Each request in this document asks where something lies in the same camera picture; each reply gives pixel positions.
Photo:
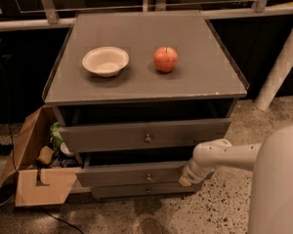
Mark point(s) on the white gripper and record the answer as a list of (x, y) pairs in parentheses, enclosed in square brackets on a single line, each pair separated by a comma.
[(190, 174)]

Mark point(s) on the grey drawer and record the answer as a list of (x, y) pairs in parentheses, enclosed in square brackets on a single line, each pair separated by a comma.
[(117, 191), (111, 137), (130, 174)]

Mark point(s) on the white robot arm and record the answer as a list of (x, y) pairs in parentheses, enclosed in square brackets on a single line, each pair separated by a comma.
[(270, 161)]

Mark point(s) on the grey top drawer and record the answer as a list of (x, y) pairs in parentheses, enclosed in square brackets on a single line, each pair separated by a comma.
[(111, 137)]

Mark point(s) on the grey bottom drawer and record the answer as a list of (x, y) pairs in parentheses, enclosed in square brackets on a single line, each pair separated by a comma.
[(117, 191)]

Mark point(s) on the grey wooden drawer cabinet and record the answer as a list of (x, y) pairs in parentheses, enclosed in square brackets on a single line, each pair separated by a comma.
[(205, 84)]

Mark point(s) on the red apple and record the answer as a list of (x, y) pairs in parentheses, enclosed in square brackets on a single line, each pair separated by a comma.
[(165, 59)]

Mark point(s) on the white cup in box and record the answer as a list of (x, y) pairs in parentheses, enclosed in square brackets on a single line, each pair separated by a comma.
[(65, 150)]

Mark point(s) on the green packet in box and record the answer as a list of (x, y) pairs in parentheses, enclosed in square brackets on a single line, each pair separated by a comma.
[(55, 136)]

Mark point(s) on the yellow sponge in box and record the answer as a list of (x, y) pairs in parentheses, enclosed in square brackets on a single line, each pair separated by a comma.
[(45, 155)]

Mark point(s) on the white paper bowl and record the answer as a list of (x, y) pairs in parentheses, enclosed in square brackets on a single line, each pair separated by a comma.
[(105, 61)]

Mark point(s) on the open cardboard box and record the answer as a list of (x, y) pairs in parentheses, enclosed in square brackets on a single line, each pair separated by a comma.
[(37, 188)]

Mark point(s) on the metal window railing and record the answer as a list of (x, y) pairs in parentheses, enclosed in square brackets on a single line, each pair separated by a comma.
[(31, 14)]

